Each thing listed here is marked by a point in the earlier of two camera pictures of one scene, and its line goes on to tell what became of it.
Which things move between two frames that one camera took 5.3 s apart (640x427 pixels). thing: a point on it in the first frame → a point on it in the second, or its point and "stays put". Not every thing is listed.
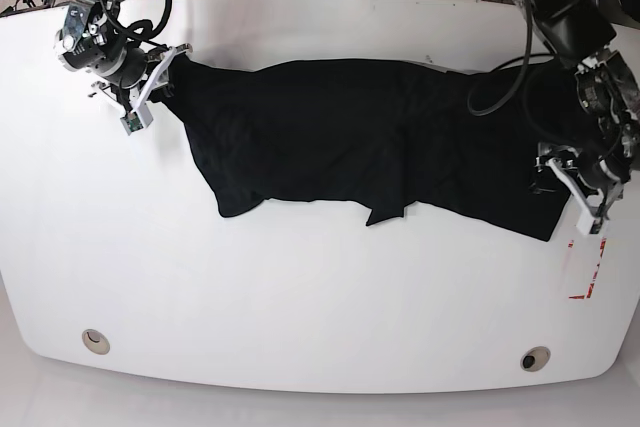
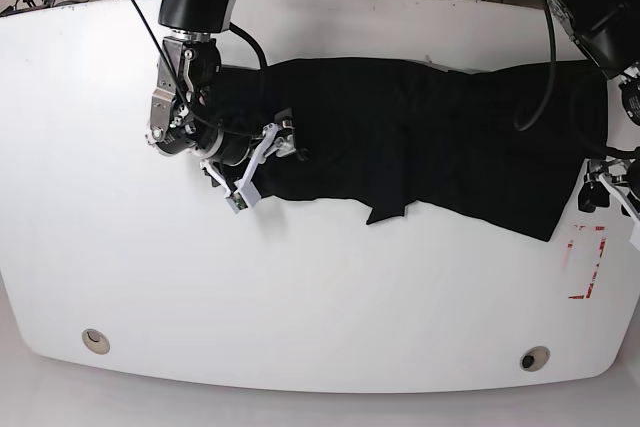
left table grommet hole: (95, 341) stays put
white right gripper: (554, 178) → (594, 194)
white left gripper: (150, 85) → (276, 140)
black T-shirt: (427, 143) stays put
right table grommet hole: (535, 358) stays put
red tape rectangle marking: (589, 291) stays put
